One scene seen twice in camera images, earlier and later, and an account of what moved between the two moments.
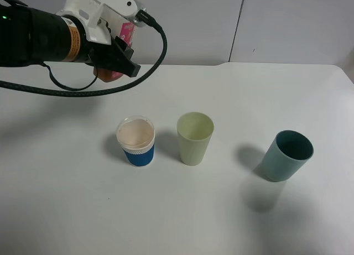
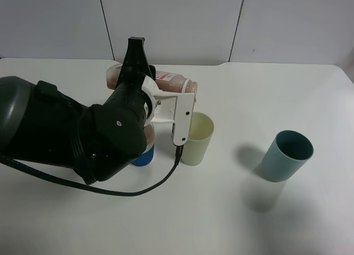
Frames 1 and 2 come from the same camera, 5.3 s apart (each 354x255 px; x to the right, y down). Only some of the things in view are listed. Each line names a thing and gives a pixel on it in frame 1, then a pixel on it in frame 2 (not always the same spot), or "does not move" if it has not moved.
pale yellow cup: [194, 131] does not move
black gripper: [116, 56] to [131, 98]
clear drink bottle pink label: [126, 34] to [164, 81]
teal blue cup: [287, 153] does not move
